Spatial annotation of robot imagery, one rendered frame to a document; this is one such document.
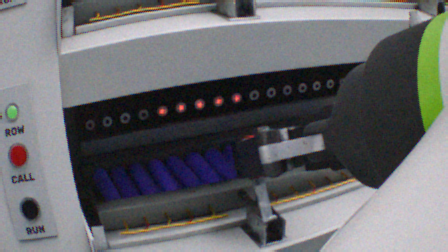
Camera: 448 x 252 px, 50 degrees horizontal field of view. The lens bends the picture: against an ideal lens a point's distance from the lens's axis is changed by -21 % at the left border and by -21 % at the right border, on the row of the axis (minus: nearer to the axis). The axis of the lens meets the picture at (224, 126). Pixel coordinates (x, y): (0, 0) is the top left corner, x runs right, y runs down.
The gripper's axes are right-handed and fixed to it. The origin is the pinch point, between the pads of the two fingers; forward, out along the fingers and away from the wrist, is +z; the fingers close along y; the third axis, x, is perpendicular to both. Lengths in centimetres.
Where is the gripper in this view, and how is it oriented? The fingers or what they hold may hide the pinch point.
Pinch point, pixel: (266, 154)
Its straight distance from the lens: 47.0
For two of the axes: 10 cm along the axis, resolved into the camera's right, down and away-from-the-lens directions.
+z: -3.5, 1.3, 9.3
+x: -2.1, -9.8, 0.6
